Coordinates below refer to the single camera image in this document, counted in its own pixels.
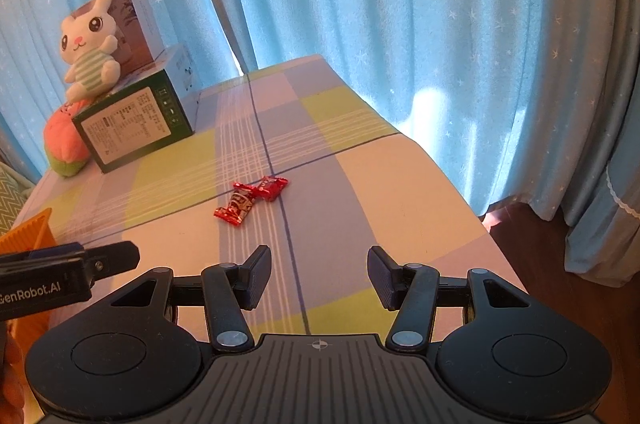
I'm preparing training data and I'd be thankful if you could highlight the blue curtain with lace trim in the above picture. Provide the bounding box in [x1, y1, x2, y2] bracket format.
[562, 124, 640, 290]

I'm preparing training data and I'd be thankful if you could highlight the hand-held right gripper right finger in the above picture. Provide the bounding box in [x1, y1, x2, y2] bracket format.
[366, 245, 532, 351]

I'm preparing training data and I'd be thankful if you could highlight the white cardboard box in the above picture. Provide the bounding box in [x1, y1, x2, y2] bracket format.
[150, 44, 201, 102]

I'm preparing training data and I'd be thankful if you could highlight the small red printed candy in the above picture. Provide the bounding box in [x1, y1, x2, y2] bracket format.
[214, 183, 257, 228]

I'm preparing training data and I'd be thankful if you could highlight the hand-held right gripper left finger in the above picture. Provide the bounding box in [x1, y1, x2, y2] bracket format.
[107, 245, 273, 351]

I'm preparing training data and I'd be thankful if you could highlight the pink plush peach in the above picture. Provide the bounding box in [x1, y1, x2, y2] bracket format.
[42, 100, 93, 177]

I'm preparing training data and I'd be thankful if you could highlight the checked pastel tablecloth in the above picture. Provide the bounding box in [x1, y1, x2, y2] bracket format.
[10, 53, 528, 340]

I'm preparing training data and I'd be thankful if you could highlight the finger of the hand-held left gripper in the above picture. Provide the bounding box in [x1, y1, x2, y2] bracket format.
[0, 243, 84, 263]
[82, 241, 141, 286]

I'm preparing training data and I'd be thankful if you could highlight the green zigzag cushion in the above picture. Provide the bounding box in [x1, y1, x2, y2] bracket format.
[0, 164, 36, 217]

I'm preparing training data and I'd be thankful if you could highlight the orange plastic basket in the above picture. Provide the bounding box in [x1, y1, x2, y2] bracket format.
[0, 207, 55, 340]

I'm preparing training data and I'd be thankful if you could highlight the green cardboard box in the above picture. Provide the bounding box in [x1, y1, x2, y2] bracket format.
[71, 69, 196, 174]

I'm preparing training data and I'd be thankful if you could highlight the white plush bunny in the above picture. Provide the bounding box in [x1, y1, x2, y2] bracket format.
[59, 0, 122, 105]

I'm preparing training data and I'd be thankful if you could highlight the brown and white box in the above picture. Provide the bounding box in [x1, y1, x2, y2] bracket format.
[75, 0, 163, 75]

